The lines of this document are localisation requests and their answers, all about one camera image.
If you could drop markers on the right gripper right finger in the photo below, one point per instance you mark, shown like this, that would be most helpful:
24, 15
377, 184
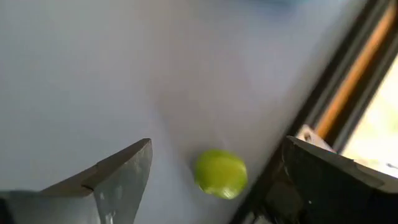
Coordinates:
342, 193

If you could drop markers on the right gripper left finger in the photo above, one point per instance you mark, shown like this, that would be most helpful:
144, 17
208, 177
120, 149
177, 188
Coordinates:
62, 208

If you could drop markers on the green lime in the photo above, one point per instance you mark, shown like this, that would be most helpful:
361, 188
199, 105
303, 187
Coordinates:
220, 174

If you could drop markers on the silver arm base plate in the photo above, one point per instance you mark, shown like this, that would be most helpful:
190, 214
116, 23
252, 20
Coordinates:
311, 137

